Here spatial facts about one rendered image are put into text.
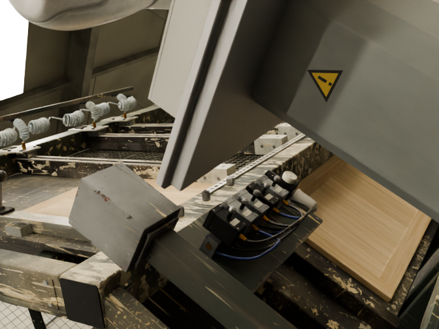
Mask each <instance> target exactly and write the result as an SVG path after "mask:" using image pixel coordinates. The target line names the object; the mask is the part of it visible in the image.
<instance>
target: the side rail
mask: <svg viewBox="0 0 439 329"><path fill-rule="evenodd" d="M75 266H77V264H75V263H71V262H65V261H61V260H54V259H50V258H44V257H38V256H35V255H28V254H25V253H18V252H14V251H8V250H4V249H0V301H3V302H7V303H10V304H14V305H17V306H22V307H26V308H29V309H33V310H35V311H40V312H43V313H47V314H50V315H54V316H57V317H61V318H64V319H68V318H67V314H66V310H65V304H64V301H63V295H62V291H61V285H60V282H59V279H60V275H61V274H63V273H65V272H66V271H68V270H70V269H71V268H73V267H75Z"/></svg>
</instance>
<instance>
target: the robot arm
mask: <svg viewBox="0 0 439 329"><path fill-rule="evenodd" d="M8 1H9V3H10V4H11V5H12V7H13V8H14V9H15V11H16V12H17V13H18V14H19V15H20V16H22V17H23V18H24V19H26V20H27V21H29V22H31V23H33V24H35V25H38V26H41V27H45V28H48V29H54V30H60V31H75V30H80V29H87V28H90V27H95V26H98V25H102V24H106V23H109V22H113V21H115V20H119V19H121V18H124V17H126V16H129V15H132V14H134V13H136V12H138V11H140V10H142V9H167V10H169V9H170V6H171V1H172V0H8Z"/></svg>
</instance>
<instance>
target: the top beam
mask: <svg viewBox="0 0 439 329"><path fill-rule="evenodd" d="M126 115H127V117H132V116H135V117H138V118H136V119H135V121H136V124H159V123H164V122H167V121H170V120H172V119H175V117H173V116H172V115H170V114H169V113H168V112H166V111H164V109H162V108H160V107H159V106H158V105H155V106H151V107H149V108H145V109H142V110H138V111H136V112H131V113H128V114H126ZM96 125H108V126H109V127H107V128H105V129H106V133H116V134H120V129H119V122H118V121H100V122H98V123H96ZM35 145H36V146H38V147H41V148H40V149H37V155H38V156H54V157H66V156H68V155H72V154H74V153H78V152H80V151H83V150H85V149H89V148H90V147H89V140H88V132H87V131H67V132H64V133H60V134H56V135H53V136H49V137H47V138H43V139H40V140H36V141H33V142H30V143H26V144H25V146H35ZM16 159H17V157H16V154H15V153H0V170H3V171H5V172H6V173H7V177H8V176H11V175H13V174H17V173H19V170H18V163H17V160H16Z"/></svg>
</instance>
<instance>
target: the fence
mask: <svg viewBox="0 0 439 329"><path fill-rule="evenodd" d="M15 221H18V222H23V223H31V228H32V231H33V232H34V233H39V234H47V235H51V236H59V237H63V238H71V239H76V240H83V241H87V242H89V240H87V239H86V238H85V237H84V236H83V235H81V233H79V231H77V230H76V229H75V228H74V227H72V226H71V225H70V224H69V218H68V217H60V216H54V215H45V214H39V213H29V212H24V211H12V212H10V213H8V214H6V215H0V227H3V228H5V226H6V225H9V224H11V223H13V222H15Z"/></svg>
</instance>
